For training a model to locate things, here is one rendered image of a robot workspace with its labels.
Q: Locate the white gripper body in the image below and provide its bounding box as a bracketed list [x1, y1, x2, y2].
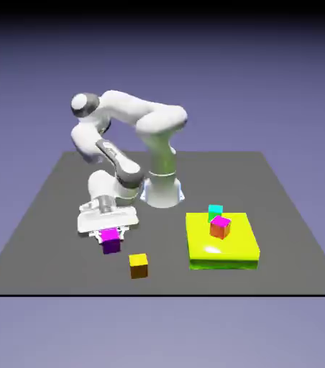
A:
[77, 207, 139, 234]

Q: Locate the small magenta cube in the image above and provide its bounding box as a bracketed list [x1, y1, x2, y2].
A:
[100, 228, 122, 255]

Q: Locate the small yellow cube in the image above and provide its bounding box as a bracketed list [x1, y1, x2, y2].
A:
[128, 253, 150, 280]

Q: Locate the small cyan cube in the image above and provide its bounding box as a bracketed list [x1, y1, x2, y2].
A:
[207, 204, 224, 223]

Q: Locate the small pink and orange cube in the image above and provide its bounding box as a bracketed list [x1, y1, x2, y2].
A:
[209, 215, 232, 240]

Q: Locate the large yellow box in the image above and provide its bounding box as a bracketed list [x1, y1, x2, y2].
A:
[185, 211, 261, 271]

